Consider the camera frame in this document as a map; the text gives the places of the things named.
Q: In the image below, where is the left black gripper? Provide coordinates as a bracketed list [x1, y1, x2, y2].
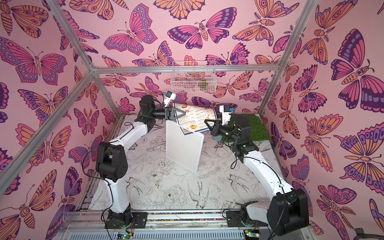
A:
[150, 109, 186, 124]

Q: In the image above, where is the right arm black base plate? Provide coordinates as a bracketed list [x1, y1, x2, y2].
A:
[222, 210, 268, 228]

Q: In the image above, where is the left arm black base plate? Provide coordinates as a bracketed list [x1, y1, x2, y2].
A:
[105, 211, 148, 230]

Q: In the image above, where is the white wire rack basket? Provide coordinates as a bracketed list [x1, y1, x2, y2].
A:
[170, 60, 217, 94]

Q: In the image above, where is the green artificial grass mat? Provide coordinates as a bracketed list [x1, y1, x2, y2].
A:
[229, 113, 270, 142]

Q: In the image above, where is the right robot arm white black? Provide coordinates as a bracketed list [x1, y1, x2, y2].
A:
[205, 117, 310, 238]

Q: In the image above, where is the laminated dim sum menu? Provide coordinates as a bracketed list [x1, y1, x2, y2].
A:
[174, 103, 217, 135]

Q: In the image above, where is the white cutting board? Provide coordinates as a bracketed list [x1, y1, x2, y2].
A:
[166, 121, 205, 174]

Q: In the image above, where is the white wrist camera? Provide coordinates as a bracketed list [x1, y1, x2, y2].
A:
[219, 105, 234, 126]
[163, 91, 177, 108]

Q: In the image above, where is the aluminium front rail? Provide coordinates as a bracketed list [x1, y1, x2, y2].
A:
[56, 210, 316, 240]

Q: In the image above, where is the aluminium cage frame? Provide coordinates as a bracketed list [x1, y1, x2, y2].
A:
[0, 0, 319, 240]

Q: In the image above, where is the small green circuit board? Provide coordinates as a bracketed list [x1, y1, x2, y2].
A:
[116, 232, 134, 240]

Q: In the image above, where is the right small circuit board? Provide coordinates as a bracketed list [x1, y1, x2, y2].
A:
[244, 230, 261, 240]

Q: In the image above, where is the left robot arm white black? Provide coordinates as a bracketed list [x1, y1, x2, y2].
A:
[96, 92, 186, 228]

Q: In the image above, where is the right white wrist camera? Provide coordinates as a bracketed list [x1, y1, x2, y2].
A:
[219, 105, 234, 126]

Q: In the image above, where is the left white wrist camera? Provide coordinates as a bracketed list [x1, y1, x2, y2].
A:
[163, 91, 177, 108]

